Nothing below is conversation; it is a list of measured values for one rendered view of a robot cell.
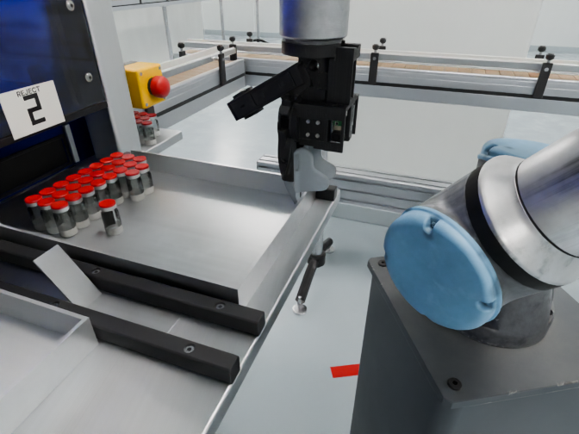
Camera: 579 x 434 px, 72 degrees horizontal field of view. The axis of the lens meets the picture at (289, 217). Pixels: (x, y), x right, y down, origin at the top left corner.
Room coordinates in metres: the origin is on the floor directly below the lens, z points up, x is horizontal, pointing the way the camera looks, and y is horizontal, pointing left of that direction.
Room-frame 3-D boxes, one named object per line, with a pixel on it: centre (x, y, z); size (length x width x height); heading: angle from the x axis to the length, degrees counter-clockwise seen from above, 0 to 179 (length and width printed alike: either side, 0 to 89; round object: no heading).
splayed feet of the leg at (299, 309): (1.39, -0.12, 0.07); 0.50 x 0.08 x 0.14; 160
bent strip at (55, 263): (0.30, 0.18, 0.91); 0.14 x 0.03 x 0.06; 70
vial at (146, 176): (0.56, 0.23, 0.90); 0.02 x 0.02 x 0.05
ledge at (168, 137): (0.82, 0.33, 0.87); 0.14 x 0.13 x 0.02; 70
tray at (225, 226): (0.48, 0.16, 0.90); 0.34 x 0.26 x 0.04; 69
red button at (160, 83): (0.77, 0.25, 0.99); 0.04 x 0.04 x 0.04; 70
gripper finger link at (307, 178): (0.46, -0.02, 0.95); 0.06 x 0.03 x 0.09; 70
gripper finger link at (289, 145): (0.47, 0.00, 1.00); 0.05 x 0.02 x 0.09; 160
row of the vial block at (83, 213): (0.52, 0.27, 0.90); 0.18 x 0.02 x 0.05; 159
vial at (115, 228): (0.45, 0.24, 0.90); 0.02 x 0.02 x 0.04
